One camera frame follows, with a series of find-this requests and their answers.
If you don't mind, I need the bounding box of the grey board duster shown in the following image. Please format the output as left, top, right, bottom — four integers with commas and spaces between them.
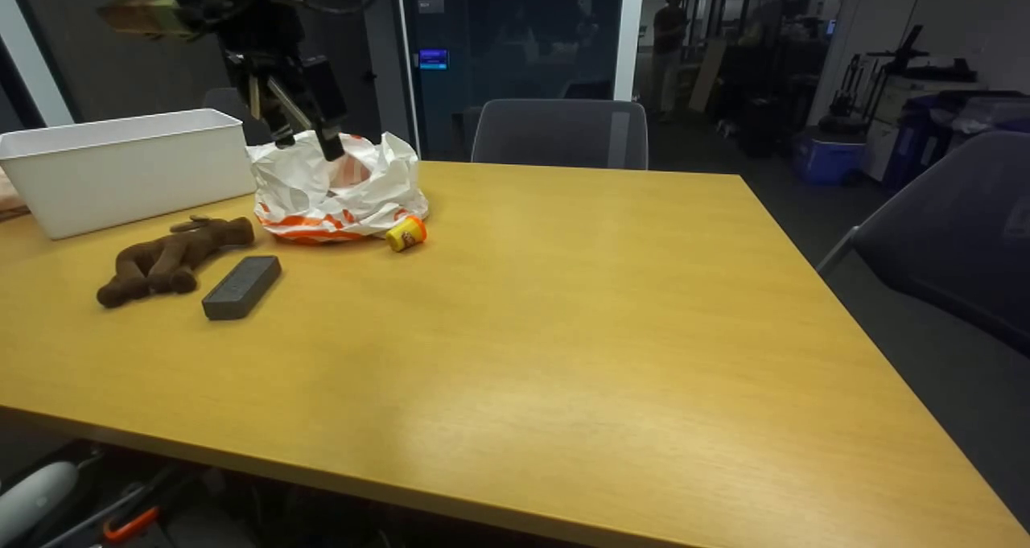
201, 254, 283, 322

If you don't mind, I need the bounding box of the white and orange plastic bag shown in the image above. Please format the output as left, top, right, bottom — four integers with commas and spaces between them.
246, 130, 431, 246

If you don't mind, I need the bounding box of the row of blue recycling bins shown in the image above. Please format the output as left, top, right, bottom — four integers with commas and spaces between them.
884, 89, 1030, 190

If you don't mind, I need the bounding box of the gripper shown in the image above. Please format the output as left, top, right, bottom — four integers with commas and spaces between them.
211, 0, 349, 163

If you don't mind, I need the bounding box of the small yellow container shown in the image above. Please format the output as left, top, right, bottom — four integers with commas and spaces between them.
385, 215, 428, 253

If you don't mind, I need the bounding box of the orange handled clamp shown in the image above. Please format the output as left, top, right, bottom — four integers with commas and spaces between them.
102, 505, 163, 543

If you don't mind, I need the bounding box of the blue storage box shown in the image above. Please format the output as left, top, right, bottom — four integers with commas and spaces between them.
792, 128, 867, 186

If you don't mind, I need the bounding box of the brown moose plush toy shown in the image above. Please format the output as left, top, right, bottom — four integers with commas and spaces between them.
96, 215, 257, 309

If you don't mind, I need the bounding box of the person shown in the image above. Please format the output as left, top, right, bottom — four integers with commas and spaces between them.
649, 0, 690, 124

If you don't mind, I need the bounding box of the grey office chair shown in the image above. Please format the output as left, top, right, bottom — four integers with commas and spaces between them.
470, 98, 650, 171
816, 130, 1030, 357

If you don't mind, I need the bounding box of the white plastic bin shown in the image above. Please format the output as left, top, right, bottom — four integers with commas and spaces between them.
0, 109, 258, 241

